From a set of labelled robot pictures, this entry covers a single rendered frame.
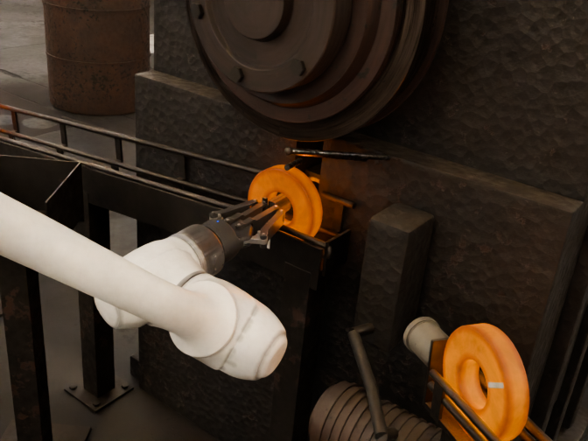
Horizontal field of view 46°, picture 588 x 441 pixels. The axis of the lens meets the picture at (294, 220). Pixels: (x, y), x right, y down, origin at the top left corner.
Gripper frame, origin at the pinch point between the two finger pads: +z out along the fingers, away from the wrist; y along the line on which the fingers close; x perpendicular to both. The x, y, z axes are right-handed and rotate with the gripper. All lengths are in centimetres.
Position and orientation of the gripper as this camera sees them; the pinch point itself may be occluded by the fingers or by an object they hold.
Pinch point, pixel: (283, 202)
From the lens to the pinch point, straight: 127.7
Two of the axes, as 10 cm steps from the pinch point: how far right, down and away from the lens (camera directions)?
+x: 0.3, -8.7, -5.0
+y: 8.0, 3.2, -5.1
